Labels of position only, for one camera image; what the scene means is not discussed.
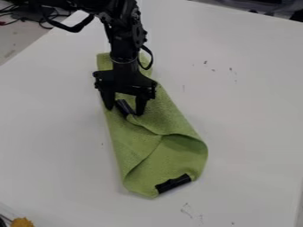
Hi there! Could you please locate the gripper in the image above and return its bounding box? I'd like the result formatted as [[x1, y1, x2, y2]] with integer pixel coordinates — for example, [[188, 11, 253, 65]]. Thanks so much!
[[92, 59, 159, 116]]

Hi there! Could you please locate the green cloth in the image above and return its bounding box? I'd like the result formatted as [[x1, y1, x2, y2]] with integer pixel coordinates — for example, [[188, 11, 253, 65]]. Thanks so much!
[[96, 52, 210, 200]]

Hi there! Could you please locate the yellow toy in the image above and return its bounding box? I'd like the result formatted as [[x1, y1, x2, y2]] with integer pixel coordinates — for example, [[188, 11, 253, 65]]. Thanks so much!
[[9, 217, 36, 227]]

